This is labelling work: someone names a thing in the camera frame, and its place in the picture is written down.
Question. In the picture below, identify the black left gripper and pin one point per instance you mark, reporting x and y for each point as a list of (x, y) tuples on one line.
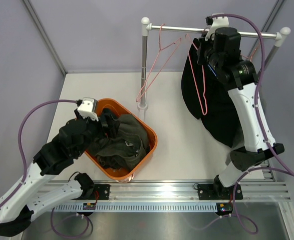
[(102, 131)]

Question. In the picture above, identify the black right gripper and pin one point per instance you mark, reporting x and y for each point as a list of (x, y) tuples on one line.
[(203, 44)]

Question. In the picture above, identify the olive green shorts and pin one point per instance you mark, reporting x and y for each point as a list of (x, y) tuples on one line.
[(126, 149)]

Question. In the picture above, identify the black shorts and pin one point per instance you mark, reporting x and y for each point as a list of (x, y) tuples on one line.
[(207, 100)]

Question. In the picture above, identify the navy blue shorts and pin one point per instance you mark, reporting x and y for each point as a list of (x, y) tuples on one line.
[(109, 122)]

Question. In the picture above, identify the blue hanger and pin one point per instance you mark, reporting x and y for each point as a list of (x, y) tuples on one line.
[(212, 70)]

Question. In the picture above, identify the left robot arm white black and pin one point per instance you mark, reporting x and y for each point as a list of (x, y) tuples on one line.
[(22, 206)]

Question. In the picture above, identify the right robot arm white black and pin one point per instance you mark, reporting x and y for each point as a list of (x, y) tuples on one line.
[(222, 54)]

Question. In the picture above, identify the grey shorts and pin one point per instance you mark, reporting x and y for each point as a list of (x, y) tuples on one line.
[(238, 140)]

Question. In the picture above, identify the orange plastic basket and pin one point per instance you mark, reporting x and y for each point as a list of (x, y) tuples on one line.
[(121, 175)]

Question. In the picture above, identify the metal clothes rack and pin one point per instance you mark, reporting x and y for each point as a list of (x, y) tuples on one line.
[(278, 37)]

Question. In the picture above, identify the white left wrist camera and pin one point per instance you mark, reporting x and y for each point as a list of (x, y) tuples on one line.
[(86, 108)]

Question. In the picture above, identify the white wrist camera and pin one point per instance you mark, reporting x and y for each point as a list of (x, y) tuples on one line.
[(86, 108), (214, 23)]

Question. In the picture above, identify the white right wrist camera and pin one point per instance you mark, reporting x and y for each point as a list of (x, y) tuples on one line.
[(214, 23)]

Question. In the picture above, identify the slotted cable duct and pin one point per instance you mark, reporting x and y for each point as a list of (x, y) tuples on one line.
[(143, 207)]

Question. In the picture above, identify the aluminium mounting rail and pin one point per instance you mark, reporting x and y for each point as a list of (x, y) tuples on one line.
[(185, 191)]

